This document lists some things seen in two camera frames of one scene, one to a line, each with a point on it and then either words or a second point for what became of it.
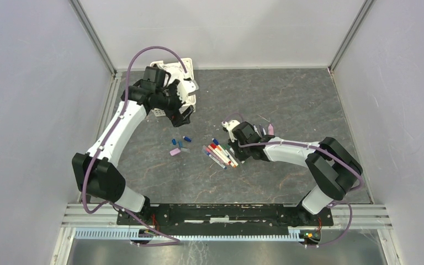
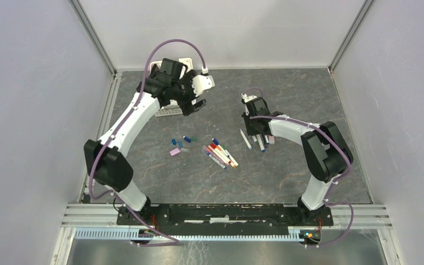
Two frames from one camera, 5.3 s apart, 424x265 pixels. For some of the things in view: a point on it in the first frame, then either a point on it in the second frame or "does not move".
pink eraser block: (175, 152) does not move
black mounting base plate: (231, 215) does not move
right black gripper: (240, 157) to (250, 131)
